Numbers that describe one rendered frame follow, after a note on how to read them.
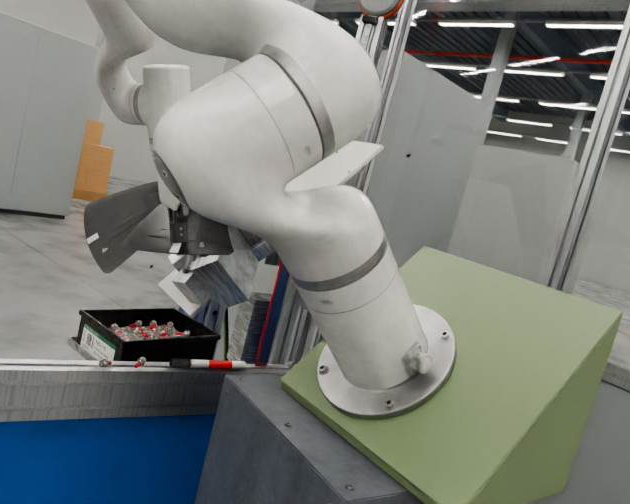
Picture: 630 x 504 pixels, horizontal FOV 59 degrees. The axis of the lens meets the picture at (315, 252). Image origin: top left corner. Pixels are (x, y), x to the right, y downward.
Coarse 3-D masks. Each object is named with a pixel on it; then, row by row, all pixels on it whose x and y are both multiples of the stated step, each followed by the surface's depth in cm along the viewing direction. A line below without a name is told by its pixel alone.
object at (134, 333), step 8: (120, 328) 110; (128, 328) 110; (136, 328) 112; (144, 328) 113; (160, 328) 115; (168, 328) 116; (120, 336) 105; (128, 336) 106; (136, 336) 107; (144, 336) 108; (160, 336) 111; (168, 336) 112; (176, 336) 113; (184, 336) 114
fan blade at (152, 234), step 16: (160, 208) 120; (144, 224) 115; (160, 224) 115; (192, 224) 117; (208, 224) 119; (128, 240) 112; (144, 240) 112; (160, 240) 112; (192, 240) 112; (208, 240) 114; (224, 240) 115
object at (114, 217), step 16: (128, 192) 140; (144, 192) 138; (96, 208) 142; (112, 208) 140; (128, 208) 138; (144, 208) 137; (96, 224) 140; (112, 224) 138; (128, 224) 137; (96, 240) 138; (112, 240) 137; (96, 256) 136; (112, 256) 135; (128, 256) 135
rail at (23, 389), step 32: (0, 384) 79; (32, 384) 82; (64, 384) 84; (96, 384) 87; (128, 384) 90; (160, 384) 93; (192, 384) 96; (0, 416) 80; (32, 416) 82; (64, 416) 85; (96, 416) 88; (128, 416) 91
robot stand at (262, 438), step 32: (224, 384) 79; (256, 384) 78; (224, 416) 78; (256, 416) 71; (288, 416) 71; (224, 448) 77; (256, 448) 70; (288, 448) 64; (320, 448) 65; (352, 448) 67; (224, 480) 75; (256, 480) 69; (288, 480) 63; (320, 480) 59; (352, 480) 59; (384, 480) 61
